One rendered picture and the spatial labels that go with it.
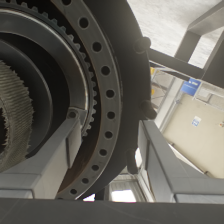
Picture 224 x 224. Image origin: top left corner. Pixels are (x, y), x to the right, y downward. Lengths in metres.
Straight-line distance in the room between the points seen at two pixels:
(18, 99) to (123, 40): 0.17
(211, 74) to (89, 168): 1.13
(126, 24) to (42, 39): 0.15
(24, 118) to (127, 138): 0.17
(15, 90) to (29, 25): 0.14
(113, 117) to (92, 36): 0.11
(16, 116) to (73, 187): 0.14
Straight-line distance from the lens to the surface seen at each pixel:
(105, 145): 0.24
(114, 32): 0.27
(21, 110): 0.23
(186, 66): 1.30
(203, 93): 5.69
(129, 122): 0.29
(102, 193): 0.36
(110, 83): 0.21
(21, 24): 0.34
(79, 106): 0.32
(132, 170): 0.27
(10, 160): 0.26
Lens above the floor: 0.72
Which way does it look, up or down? 17 degrees up
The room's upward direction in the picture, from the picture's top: 158 degrees counter-clockwise
